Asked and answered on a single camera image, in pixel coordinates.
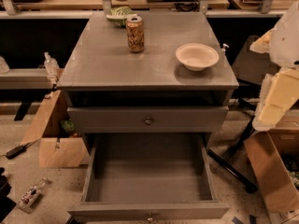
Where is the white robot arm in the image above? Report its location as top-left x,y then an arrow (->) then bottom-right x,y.
250,1 -> 299,132

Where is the grey drawer cabinet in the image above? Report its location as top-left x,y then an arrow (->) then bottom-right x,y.
56,10 -> 240,224

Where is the closed grey upper drawer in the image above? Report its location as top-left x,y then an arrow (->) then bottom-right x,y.
67,106 -> 228,133

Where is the orange patterned soda can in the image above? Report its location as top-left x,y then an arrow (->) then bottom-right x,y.
126,16 -> 144,52

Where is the clear sanitizer bottle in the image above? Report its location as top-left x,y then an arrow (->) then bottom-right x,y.
44,52 -> 59,76

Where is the left cardboard box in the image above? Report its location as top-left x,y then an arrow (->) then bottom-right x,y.
21,90 -> 90,168

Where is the cardboard box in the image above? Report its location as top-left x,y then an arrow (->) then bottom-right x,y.
21,90 -> 90,168
243,114 -> 299,224

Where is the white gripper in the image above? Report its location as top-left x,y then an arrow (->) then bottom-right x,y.
251,68 -> 299,133

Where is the white paper bowl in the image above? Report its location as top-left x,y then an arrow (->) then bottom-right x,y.
176,43 -> 220,71

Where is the right cardboard box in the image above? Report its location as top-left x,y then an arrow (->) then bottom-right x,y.
243,114 -> 299,224

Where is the black power adapter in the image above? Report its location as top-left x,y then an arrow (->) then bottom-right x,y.
6,143 -> 30,160

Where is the open grey middle drawer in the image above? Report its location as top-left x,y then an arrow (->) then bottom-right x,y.
69,133 -> 229,223

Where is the plastic bottle on floor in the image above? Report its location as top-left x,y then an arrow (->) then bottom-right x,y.
18,177 -> 50,213

